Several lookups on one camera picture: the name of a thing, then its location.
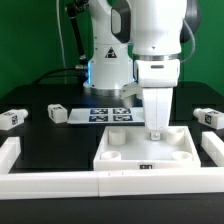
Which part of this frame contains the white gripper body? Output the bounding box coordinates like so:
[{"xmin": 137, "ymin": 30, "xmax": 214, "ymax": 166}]
[{"xmin": 134, "ymin": 59, "xmax": 180, "ymax": 131}]

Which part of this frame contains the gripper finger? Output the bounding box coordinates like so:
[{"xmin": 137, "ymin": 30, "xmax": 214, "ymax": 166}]
[{"xmin": 150, "ymin": 131, "xmax": 161, "ymax": 140}]

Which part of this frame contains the white square table top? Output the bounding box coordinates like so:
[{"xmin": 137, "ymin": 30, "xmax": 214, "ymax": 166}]
[{"xmin": 93, "ymin": 126, "xmax": 201, "ymax": 171}]

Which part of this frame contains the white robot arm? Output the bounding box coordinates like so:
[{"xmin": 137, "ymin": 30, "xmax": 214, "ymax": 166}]
[{"xmin": 66, "ymin": 0, "xmax": 201, "ymax": 140}]

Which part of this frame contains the white marker sheet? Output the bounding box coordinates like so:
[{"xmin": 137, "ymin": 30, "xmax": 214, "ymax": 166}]
[{"xmin": 68, "ymin": 107, "xmax": 144, "ymax": 124}]

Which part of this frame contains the white U-shaped fence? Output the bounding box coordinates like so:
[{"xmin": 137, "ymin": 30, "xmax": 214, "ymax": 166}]
[{"xmin": 0, "ymin": 137, "xmax": 224, "ymax": 200}]

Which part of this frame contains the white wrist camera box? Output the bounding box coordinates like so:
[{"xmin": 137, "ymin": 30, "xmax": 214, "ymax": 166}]
[{"xmin": 120, "ymin": 82, "xmax": 142, "ymax": 108}]

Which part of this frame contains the black cable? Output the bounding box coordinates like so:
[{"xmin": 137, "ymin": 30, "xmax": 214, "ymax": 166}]
[{"xmin": 31, "ymin": 64, "xmax": 89, "ymax": 86}]

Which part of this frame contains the white hanging cable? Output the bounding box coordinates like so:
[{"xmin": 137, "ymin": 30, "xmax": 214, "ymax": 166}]
[{"xmin": 55, "ymin": 0, "xmax": 68, "ymax": 85}]

